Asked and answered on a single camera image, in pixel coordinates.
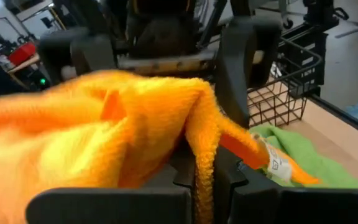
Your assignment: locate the green microfiber towel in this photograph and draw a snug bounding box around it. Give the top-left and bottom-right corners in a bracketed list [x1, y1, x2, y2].
[249, 123, 358, 189]

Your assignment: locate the large orange microfiber towel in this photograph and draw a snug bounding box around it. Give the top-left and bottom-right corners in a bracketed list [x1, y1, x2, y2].
[0, 68, 321, 224]

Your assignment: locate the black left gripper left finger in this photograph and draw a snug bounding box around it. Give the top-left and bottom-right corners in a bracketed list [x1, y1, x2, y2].
[25, 146, 195, 224]

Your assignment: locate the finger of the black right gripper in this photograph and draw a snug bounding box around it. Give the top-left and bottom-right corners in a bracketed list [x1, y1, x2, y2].
[214, 17, 282, 128]
[39, 27, 117, 83]

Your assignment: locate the black wire basket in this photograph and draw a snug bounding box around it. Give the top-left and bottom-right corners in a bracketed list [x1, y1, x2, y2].
[246, 36, 325, 129]

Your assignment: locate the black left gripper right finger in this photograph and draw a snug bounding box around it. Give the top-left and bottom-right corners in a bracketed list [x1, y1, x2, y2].
[214, 147, 358, 224]

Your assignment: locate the red plastic container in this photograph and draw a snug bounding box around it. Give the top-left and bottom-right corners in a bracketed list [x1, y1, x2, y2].
[7, 42, 37, 66]

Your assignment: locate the black aluminium table frame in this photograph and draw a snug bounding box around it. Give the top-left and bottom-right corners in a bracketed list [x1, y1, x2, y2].
[309, 93, 358, 141]

